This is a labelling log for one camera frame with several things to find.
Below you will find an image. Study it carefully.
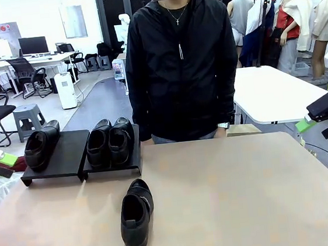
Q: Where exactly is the black leather dress shoe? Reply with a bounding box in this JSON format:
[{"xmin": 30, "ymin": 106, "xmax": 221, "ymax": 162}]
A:
[
  {"xmin": 115, "ymin": 176, "xmax": 159, "ymax": 246},
  {"xmin": 21, "ymin": 119, "xmax": 65, "ymax": 175},
  {"xmin": 83, "ymin": 118, "xmax": 117, "ymax": 170},
  {"xmin": 104, "ymin": 115, "xmax": 138, "ymax": 167}
]

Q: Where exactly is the person's left forearm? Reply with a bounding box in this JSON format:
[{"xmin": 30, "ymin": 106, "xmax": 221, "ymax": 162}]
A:
[{"xmin": 212, "ymin": 85, "xmax": 240, "ymax": 127}]

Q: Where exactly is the person's right forearm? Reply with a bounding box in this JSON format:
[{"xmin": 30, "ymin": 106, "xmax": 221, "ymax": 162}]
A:
[{"xmin": 128, "ymin": 95, "xmax": 154, "ymax": 143}]

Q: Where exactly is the black metal shoe stand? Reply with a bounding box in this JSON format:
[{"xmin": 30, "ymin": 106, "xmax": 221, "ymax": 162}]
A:
[
  {"xmin": 16, "ymin": 128, "xmax": 95, "ymax": 188},
  {"xmin": 76, "ymin": 123, "xmax": 145, "ymax": 182}
]

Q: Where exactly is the person's left hand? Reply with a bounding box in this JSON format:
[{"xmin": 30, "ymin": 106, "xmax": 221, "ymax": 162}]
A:
[{"xmin": 216, "ymin": 126, "xmax": 231, "ymax": 138}]

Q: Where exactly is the dark red cloth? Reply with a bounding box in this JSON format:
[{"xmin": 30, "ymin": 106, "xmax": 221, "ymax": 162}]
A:
[{"xmin": 0, "ymin": 161, "xmax": 27, "ymax": 185}]

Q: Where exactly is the white folding table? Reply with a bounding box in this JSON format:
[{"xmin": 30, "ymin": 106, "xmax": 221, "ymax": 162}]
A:
[{"xmin": 229, "ymin": 58, "xmax": 328, "ymax": 129}]

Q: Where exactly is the grey plastic stool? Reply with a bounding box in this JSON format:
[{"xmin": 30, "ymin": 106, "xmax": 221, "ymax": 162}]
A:
[
  {"xmin": 85, "ymin": 56, "xmax": 100, "ymax": 73},
  {"xmin": 12, "ymin": 102, "xmax": 52, "ymax": 144},
  {"xmin": 98, "ymin": 55, "xmax": 111, "ymax": 71}
]

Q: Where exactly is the brown cardboard box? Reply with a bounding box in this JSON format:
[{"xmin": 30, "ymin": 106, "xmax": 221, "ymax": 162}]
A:
[{"xmin": 225, "ymin": 120, "xmax": 263, "ymax": 138}]

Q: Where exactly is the white air purifier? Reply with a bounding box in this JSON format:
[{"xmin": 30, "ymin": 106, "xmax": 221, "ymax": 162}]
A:
[{"xmin": 53, "ymin": 71, "xmax": 78, "ymax": 110}]

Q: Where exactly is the mannequin in red top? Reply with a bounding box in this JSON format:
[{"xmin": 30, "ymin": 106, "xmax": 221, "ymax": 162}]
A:
[{"xmin": 270, "ymin": 0, "xmax": 320, "ymax": 72}]

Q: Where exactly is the white office desk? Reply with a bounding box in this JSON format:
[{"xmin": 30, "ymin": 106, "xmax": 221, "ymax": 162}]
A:
[{"xmin": 0, "ymin": 50, "xmax": 83, "ymax": 97}]

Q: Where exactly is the mannequin in white navy garment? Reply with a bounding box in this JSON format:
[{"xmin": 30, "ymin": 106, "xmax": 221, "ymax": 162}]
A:
[{"xmin": 233, "ymin": 0, "xmax": 282, "ymax": 69}]

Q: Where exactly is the black computer monitor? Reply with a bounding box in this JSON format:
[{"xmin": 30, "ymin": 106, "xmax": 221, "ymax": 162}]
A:
[{"xmin": 18, "ymin": 35, "xmax": 50, "ymax": 57}]

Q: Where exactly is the grey board with red sign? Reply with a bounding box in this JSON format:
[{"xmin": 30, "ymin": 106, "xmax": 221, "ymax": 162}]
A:
[{"xmin": 0, "ymin": 21, "xmax": 25, "ymax": 58}]

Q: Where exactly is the mannequin in grey tank top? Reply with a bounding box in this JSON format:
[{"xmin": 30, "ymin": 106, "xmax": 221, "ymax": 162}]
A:
[{"xmin": 226, "ymin": 0, "xmax": 261, "ymax": 63}]

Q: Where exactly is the person in black jacket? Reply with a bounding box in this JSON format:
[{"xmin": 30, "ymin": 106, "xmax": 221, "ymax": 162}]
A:
[{"xmin": 118, "ymin": 0, "xmax": 247, "ymax": 147}]

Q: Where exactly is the clear plastic storage box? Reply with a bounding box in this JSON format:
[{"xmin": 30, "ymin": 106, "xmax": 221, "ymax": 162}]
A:
[{"xmin": 111, "ymin": 58, "xmax": 128, "ymax": 82}]

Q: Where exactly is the black bag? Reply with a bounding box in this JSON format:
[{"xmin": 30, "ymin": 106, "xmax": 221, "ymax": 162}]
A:
[{"xmin": 96, "ymin": 40, "xmax": 124, "ymax": 59}]

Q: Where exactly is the grey wall panel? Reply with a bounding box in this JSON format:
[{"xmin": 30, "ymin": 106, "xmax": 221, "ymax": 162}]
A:
[{"xmin": 58, "ymin": 4, "xmax": 89, "ymax": 40}]

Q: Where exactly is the silver cross necklace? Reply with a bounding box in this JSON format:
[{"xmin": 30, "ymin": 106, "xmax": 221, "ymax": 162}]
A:
[{"xmin": 164, "ymin": 0, "xmax": 191, "ymax": 28}]

